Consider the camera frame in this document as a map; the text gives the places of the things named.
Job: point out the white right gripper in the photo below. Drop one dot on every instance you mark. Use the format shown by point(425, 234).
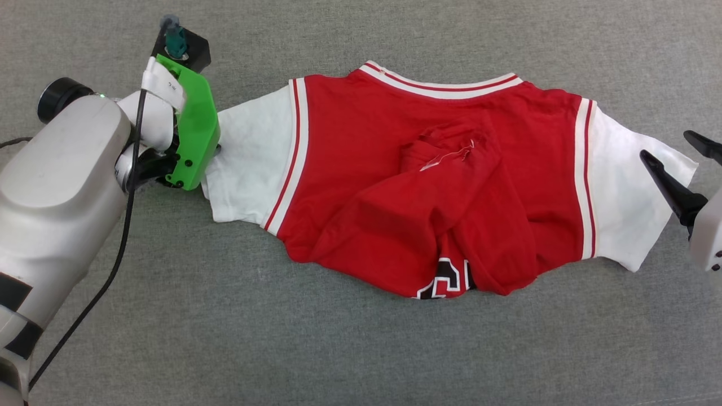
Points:
point(708, 234)

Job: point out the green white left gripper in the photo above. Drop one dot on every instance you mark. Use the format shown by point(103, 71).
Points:
point(197, 129)

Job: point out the red and white jersey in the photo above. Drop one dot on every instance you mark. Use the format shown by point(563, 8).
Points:
point(366, 169)

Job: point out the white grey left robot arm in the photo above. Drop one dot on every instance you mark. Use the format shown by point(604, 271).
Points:
point(56, 197)

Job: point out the grey fabric sofa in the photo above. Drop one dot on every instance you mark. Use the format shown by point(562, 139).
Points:
point(361, 349)

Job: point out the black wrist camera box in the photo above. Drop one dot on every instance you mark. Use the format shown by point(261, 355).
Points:
point(189, 48)

